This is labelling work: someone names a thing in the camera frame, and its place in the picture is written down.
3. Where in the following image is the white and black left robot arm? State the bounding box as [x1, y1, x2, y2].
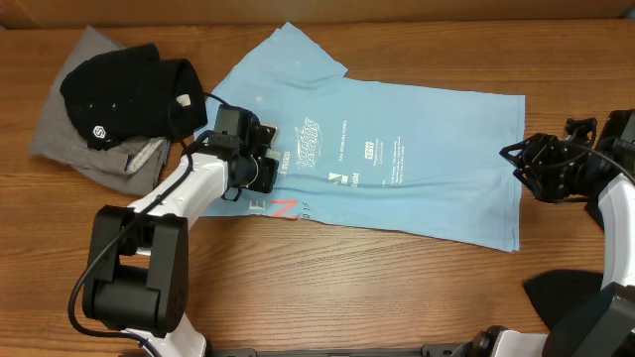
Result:
[67, 104, 279, 356]

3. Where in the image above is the black folded garment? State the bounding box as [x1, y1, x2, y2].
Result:
[60, 44, 207, 150]

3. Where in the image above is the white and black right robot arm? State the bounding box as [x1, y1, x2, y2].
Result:
[441, 109, 634, 357]

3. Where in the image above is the grey folded garment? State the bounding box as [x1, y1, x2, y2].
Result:
[29, 26, 171, 196]

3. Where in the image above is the light blue printed t-shirt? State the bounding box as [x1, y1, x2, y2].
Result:
[206, 24, 525, 252]

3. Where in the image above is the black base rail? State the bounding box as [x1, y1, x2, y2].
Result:
[203, 344, 468, 357]

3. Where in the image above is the black cloth at table edge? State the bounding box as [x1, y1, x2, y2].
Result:
[523, 270, 603, 329]

